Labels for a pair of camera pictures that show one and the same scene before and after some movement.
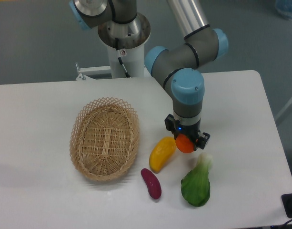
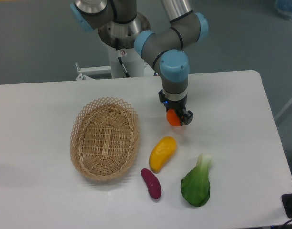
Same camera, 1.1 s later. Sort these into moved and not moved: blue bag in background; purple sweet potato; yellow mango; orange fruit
Moved: orange fruit
Not moved: yellow mango; blue bag in background; purple sweet potato
